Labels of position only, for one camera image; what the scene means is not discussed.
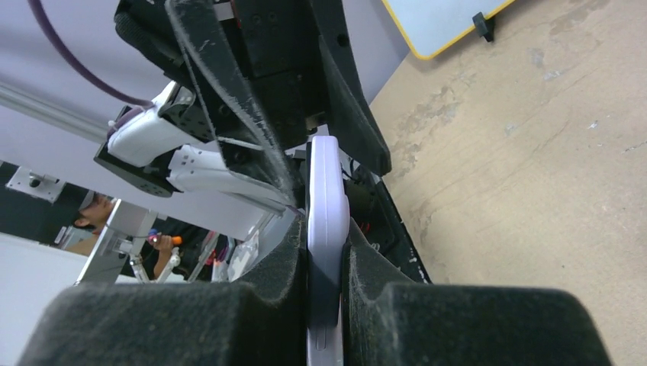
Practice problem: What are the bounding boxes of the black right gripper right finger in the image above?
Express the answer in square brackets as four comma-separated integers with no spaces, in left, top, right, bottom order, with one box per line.
[343,224,611,365]

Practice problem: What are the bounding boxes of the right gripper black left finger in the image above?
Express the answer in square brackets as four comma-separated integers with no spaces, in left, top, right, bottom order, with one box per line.
[19,218,306,365]

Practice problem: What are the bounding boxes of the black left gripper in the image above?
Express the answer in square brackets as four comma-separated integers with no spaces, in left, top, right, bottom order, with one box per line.
[114,0,391,206]

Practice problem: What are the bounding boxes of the lavender phone case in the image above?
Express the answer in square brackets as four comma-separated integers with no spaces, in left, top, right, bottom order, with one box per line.
[307,136,350,365]

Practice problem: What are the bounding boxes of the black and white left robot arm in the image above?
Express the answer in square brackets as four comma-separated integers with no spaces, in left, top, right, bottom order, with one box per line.
[95,1,391,210]

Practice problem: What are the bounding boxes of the person in background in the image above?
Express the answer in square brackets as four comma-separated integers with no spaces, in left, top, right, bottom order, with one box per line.
[72,191,214,281]

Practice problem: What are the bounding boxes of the whiteboard with red writing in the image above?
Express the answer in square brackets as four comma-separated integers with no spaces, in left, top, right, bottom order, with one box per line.
[382,0,513,60]

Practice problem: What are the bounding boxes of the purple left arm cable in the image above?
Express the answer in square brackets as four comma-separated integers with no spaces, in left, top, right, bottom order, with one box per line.
[27,0,155,110]

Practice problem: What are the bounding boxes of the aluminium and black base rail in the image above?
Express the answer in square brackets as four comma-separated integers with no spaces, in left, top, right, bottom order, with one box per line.
[1,82,431,284]

